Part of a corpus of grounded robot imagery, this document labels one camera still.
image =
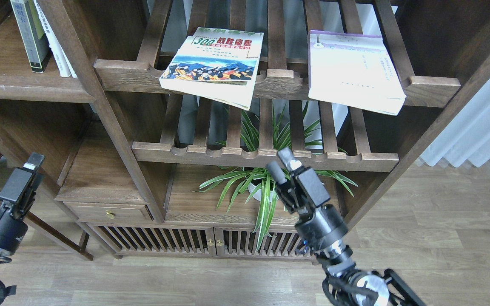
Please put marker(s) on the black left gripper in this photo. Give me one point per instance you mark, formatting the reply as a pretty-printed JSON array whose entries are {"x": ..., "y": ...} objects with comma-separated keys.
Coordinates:
[{"x": 17, "y": 197}]

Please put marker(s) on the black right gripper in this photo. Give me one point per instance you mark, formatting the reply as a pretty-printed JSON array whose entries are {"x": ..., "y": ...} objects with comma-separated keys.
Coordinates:
[{"x": 324, "y": 228}]

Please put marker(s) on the white purple-edged book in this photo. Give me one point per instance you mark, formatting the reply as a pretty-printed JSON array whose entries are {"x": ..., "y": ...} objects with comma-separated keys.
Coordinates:
[{"x": 354, "y": 70}]

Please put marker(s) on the colourful cover paperback book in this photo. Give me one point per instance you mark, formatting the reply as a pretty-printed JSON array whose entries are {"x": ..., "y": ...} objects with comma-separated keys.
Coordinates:
[{"x": 218, "y": 64}]

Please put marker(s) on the black and green book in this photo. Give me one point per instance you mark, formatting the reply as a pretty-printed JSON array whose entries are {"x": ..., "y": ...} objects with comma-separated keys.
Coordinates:
[{"x": 32, "y": 33}]

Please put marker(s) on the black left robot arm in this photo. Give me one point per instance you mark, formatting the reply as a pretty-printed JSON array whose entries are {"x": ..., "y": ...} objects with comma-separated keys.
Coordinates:
[{"x": 6, "y": 291}]

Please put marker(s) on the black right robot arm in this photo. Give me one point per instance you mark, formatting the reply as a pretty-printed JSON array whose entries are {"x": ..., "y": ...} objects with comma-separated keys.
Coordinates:
[{"x": 345, "y": 285}]

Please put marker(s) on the white plant pot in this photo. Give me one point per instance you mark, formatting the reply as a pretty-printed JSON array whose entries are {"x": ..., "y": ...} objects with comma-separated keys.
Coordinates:
[{"x": 256, "y": 192}]

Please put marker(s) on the green spider plant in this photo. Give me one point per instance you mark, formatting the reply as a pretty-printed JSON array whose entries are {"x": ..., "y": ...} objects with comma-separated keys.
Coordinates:
[{"x": 239, "y": 178}]

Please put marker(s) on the brass drawer knob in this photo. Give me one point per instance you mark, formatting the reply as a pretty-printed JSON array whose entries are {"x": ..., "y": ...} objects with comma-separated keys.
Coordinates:
[{"x": 109, "y": 214}]

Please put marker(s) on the dark wooden bookshelf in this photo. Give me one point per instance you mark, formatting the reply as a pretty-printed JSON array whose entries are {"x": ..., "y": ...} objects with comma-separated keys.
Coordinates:
[{"x": 110, "y": 135}]

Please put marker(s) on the white upright book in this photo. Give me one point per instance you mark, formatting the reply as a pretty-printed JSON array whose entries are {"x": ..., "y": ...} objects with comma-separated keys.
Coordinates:
[{"x": 62, "y": 62}]

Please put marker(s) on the white curtain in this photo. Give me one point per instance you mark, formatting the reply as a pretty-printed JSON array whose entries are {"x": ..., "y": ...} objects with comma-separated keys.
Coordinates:
[{"x": 466, "y": 139}]

